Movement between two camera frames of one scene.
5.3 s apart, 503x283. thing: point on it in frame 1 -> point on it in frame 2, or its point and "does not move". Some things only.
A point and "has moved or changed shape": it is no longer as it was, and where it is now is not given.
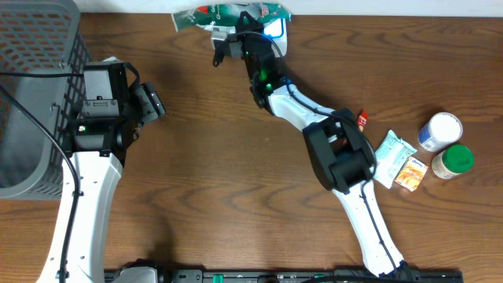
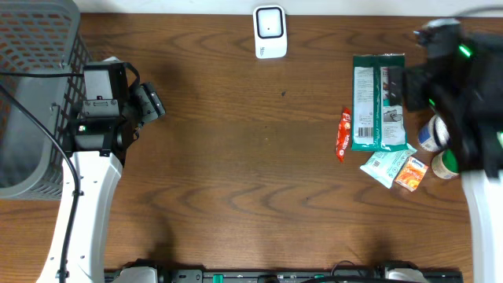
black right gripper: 255,27 -> 419,83
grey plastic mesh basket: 38,36 does not move
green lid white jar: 453,161 does not move
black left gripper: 152,101 does not move
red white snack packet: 362,119 has moved or changed shape
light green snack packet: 391,154 does not move
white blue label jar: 442,130 does not move
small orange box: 411,174 does not move
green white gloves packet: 206,15 -> 376,125
